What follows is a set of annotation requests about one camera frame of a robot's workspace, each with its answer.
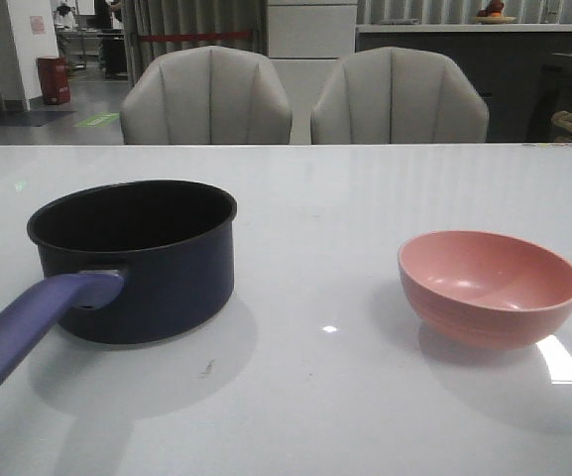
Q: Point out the pink plastic bowl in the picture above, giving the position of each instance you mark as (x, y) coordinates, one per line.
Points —
(485, 289)

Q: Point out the dark blue saucepan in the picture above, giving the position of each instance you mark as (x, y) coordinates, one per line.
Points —
(124, 263)

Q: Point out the left beige chair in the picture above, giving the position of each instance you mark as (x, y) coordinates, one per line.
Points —
(207, 96)

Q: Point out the beige chair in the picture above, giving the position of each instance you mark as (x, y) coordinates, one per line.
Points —
(207, 96)
(394, 95)

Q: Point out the right beige chair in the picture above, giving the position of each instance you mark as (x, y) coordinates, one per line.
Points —
(394, 95)

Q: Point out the white cabinet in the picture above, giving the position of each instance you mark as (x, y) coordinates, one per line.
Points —
(311, 30)

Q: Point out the red barrier tape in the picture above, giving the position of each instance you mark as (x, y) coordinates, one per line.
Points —
(196, 37)

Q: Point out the person in black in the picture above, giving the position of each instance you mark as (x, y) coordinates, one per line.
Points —
(108, 21)

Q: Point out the grey counter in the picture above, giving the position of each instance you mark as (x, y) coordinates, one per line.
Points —
(522, 71)

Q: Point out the red bin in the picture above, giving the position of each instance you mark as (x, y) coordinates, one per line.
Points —
(53, 80)

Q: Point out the person in white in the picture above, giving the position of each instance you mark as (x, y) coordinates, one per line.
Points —
(65, 28)

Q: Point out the fruit plate on counter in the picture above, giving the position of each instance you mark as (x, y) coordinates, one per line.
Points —
(493, 14)

